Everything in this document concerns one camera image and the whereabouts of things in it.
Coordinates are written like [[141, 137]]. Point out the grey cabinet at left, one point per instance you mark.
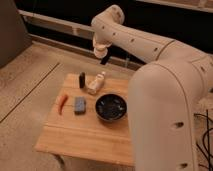
[[14, 37]]

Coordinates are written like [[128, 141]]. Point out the orange carrot toy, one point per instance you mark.
[[62, 101]]

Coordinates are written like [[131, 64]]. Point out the wooden table board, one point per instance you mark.
[[85, 135]]

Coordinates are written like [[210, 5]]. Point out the white shelf rail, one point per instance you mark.
[[59, 25]]

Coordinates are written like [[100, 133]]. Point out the dark ceramic bowl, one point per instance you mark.
[[111, 107]]

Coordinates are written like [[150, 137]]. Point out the cream plastic bottle lying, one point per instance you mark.
[[96, 84]]

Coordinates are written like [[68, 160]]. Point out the grey blue eraser block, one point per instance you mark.
[[80, 105]]

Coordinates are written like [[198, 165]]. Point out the small black bottle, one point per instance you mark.
[[82, 80]]

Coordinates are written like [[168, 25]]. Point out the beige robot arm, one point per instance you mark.
[[162, 94]]

